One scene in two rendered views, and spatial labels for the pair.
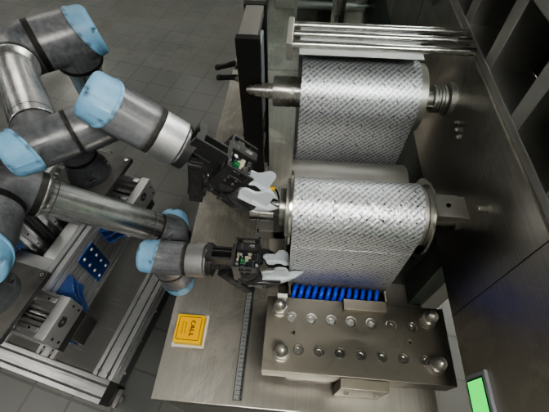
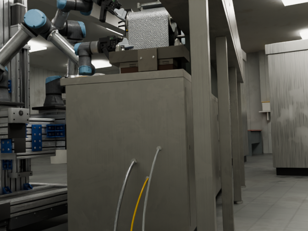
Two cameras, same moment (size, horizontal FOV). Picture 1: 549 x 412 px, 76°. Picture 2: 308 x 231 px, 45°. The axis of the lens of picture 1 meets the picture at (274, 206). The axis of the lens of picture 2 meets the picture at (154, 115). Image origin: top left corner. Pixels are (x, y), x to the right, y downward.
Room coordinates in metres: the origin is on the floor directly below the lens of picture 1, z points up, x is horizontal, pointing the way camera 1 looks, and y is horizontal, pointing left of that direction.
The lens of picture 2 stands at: (-1.72, -0.55, 0.58)
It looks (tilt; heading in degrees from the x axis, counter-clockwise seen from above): 3 degrees up; 11
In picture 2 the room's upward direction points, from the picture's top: 2 degrees counter-clockwise
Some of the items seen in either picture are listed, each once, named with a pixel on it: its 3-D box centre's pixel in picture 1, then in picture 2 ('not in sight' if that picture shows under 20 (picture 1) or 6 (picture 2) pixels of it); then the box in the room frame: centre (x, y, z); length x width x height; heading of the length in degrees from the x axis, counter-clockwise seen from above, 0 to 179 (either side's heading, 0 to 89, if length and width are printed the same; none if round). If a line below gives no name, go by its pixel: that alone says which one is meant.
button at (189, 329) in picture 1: (189, 329); not in sight; (0.26, 0.21, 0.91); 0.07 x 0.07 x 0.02; 85
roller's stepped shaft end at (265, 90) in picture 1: (260, 90); not in sight; (0.66, 0.03, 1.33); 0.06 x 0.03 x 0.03; 85
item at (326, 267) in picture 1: (342, 270); (148, 41); (0.33, -0.15, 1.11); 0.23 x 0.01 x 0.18; 85
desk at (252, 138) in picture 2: not in sight; (245, 142); (8.64, -1.09, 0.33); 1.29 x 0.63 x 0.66; 163
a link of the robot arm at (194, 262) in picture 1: (199, 258); (96, 47); (0.36, 0.17, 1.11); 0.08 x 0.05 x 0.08; 175
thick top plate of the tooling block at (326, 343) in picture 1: (353, 341); (149, 57); (0.21, -0.18, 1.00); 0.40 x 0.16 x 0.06; 85
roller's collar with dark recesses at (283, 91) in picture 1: (287, 91); not in sight; (0.65, -0.03, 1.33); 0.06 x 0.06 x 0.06; 85
